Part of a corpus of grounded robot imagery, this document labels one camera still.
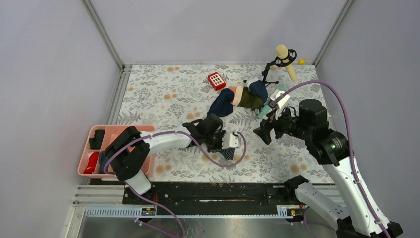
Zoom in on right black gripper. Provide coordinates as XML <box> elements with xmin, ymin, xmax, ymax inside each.
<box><xmin>253</xmin><ymin>102</ymin><xmax>312</xmax><ymax>144</ymax></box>

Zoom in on navy striped underwear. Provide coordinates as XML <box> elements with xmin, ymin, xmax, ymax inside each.
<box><xmin>208</xmin><ymin>148</ymin><xmax>236</xmax><ymax>160</ymax></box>

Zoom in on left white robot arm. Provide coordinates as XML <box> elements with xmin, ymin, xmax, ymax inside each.
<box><xmin>103</xmin><ymin>114</ymin><xmax>240</xmax><ymax>204</ymax></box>

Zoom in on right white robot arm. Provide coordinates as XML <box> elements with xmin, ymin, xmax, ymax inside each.
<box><xmin>254</xmin><ymin>98</ymin><xmax>403</xmax><ymax>238</ymax></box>

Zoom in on solid navy blue garment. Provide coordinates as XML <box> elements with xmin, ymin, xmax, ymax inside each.
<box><xmin>207</xmin><ymin>79</ymin><xmax>268</xmax><ymax>117</ymax></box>

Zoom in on mint green tube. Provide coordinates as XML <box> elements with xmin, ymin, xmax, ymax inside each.
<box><xmin>257</xmin><ymin>86</ymin><xmax>287</xmax><ymax>119</ymax></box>

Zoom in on olive and beige garment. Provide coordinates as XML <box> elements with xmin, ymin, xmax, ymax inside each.
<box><xmin>231</xmin><ymin>86</ymin><xmax>263</xmax><ymax>109</ymax></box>

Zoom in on red grid box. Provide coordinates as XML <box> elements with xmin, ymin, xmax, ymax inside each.
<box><xmin>207</xmin><ymin>72</ymin><xmax>226</xmax><ymax>91</ymax></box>

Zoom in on floral table mat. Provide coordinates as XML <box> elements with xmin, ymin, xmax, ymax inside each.
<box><xmin>118</xmin><ymin>64</ymin><xmax>332</xmax><ymax>183</ymax></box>

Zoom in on beige microphone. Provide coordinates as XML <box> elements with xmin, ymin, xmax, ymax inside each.
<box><xmin>276</xmin><ymin>44</ymin><xmax>298</xmax><ymax>82</ymax></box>

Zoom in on black item in tray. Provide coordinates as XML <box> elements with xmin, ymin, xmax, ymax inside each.
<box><xmin>88</xmin><ymin>129</ymin><xmax>105</xmax><ymax>150</ymax></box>

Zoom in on pink compartment tray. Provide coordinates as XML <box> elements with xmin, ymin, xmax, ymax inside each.
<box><xmin>77</xmin><ymin>124</ymin><xmax>155</xmax><ymax>181</ymax></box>

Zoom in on red item in tray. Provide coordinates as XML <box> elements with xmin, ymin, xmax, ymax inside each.
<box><xmin>83</xmin><ymin>152</ymin><xmax>99</xmax><ymax>174</ymax></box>

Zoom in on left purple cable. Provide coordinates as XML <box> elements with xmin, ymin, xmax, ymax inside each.
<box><xmin>103</xmin><ymin>130</ymin><xmax>247</xmax><ymax>238</ymax></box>

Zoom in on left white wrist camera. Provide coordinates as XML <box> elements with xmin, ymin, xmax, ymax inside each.
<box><xmin>222</xmin><ymin>132</ymin><xmax>241</xmax><ymax>149</ymax></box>

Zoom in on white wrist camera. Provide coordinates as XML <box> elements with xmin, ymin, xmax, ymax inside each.
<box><xmin>222</xmin><ymin>132</ymin><xmax>241</xmax><ymax>149</ymax></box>
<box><xmin>268</xmin><ymin>90</ymin><xmax>290</xmax><ymax>116</ymax></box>

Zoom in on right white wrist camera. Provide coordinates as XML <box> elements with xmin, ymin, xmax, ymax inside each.
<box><xmin>268</xmin><ymin>90</ymin><xmax>290</xmax><ymax>116</ymax></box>

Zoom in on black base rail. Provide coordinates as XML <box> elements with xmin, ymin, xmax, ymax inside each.
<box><xmin>143</xmin><ymin>182</ymin><xmax>304</xmax><ymax>216</ymax></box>

